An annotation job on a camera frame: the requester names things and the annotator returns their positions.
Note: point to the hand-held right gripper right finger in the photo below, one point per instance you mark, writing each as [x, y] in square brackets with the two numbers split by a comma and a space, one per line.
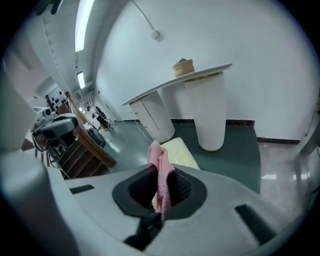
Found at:
[180, 187]

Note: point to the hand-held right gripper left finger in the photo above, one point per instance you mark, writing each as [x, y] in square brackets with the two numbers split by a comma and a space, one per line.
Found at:
[141, 190]

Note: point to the white wall conduit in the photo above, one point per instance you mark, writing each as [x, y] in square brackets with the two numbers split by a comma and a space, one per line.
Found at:
[142, 13]

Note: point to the white ribbed console table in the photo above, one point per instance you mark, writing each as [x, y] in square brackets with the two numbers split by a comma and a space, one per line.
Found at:
[205, 110]

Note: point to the long ceiling light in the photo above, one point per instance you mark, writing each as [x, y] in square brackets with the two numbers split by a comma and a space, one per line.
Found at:
[83, 23]

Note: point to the pink cloth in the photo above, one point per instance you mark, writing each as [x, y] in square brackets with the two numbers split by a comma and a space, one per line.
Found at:
[161, 162]

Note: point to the small ceiling light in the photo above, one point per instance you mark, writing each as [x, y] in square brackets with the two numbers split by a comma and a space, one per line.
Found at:
[80, 79]

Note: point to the white wall junction box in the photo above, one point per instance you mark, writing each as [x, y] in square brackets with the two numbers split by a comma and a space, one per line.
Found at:
[155, 34]

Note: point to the white board with black dots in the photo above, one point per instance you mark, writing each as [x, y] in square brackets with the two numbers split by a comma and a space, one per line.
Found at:
[57, 98]

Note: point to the beige woven basket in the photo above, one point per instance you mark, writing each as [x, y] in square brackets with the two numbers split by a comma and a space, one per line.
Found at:
[183, 67]

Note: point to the brown wooden counter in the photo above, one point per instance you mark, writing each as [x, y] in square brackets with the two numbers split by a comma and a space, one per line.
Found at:
[85, 152]

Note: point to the grey table leg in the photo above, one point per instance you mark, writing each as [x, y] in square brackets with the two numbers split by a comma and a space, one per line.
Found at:
[308, 142]

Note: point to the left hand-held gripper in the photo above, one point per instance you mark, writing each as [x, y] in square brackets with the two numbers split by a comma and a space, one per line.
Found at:
[56, 130]

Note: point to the black chair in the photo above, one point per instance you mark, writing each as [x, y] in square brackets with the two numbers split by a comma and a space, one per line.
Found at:
[96, 138]

